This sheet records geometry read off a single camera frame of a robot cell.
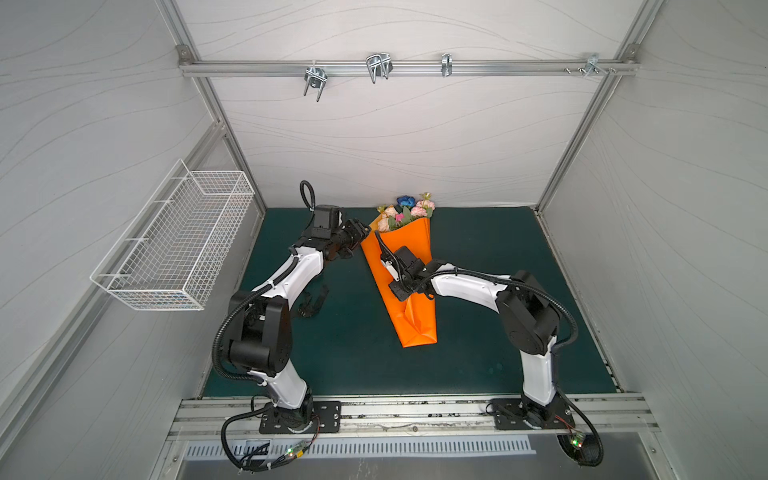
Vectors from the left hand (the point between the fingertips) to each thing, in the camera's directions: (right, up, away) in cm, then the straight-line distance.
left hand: (372, 227), depth 90 cm
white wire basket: (-46, -7, -21) cm, 51 cm away
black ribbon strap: (-20, -25, +4) cm, 32 cm away
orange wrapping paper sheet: (+13, -27, -3) cm, 30 cm away
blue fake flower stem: (+11, +10, +25) cm, 29 cm away
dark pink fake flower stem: (+8, +4, +22) cm, 24 cm away
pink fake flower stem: (+19, +9, +27) cm, 34 cm away
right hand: (+9, -15, +5) cm, 19 cm away
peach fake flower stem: (+3, +4, +24) cm, 24 cm away
